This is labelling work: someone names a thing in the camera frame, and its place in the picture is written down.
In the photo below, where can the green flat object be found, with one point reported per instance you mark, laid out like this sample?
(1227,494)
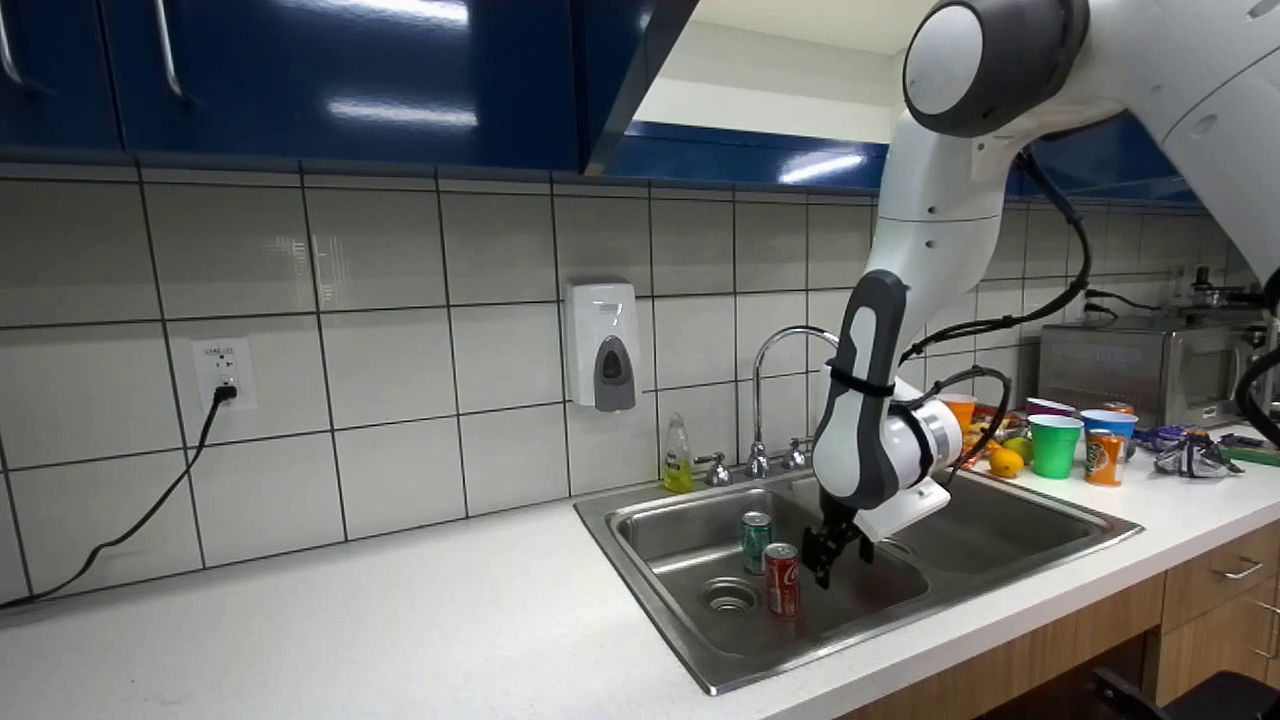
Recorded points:
(1255,448)

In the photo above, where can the white wall power outlet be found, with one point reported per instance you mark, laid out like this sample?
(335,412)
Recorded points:
(221,375)

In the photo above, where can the red orange snack bag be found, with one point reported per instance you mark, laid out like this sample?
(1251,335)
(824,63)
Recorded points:
(1002,429)

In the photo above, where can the closed blue wall cabinet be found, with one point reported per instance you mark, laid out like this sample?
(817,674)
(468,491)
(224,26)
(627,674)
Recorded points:
(335,65)

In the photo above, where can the chrome gooseneck faucet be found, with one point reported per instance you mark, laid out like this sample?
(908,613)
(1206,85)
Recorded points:
(759,401)

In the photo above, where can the crumpled dark plastic bag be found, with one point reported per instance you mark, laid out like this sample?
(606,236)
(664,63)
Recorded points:
(1195,454)

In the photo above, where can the blue plastic cup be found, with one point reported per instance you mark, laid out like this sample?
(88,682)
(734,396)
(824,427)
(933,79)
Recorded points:
(1111,417)

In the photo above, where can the stainless steel double sink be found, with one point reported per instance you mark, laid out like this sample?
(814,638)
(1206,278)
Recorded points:
(1015,524)

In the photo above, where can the white wall soap dispenser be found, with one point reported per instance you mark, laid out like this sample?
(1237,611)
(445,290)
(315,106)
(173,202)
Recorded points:
(602,341)

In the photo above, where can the orange plastic cup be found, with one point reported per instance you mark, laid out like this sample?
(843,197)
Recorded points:
(963,412)

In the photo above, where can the toaster oven appliance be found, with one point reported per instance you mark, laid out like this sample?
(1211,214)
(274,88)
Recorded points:
(1120,367)

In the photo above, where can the green plastic cup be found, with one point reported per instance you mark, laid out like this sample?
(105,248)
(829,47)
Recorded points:
(1055,444)

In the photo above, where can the orange soda can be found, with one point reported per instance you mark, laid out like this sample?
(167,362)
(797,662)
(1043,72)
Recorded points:
(1106,457)

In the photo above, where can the open blue wall cabinet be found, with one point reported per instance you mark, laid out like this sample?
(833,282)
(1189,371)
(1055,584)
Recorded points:
(760,81)

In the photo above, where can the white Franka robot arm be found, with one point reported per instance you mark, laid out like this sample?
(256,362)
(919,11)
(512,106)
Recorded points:
(933,224)

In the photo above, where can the black chair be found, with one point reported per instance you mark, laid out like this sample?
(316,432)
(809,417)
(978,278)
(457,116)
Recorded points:
(1203,700)

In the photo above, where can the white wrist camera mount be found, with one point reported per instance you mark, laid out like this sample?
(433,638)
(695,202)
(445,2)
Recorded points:
(906,509)

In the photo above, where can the blue glossy cabinet door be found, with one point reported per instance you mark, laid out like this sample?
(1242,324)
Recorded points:
(1134,170)
(627,81)

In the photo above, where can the purple plastic cup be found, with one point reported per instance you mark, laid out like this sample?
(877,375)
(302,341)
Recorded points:
(1049,405)

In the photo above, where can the green soda can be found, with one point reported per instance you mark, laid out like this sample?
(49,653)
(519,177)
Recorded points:
(754,542)

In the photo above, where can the red cola can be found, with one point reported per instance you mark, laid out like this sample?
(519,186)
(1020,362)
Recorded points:
(782,582)

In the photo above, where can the yellow dish soap bottle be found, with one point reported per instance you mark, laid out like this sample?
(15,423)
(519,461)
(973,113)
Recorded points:
(679,465)

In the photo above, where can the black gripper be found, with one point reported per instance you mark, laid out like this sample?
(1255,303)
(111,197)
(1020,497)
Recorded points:
(843,522)

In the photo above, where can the yellow lemon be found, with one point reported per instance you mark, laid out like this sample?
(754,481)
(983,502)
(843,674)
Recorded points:
(1004,461)

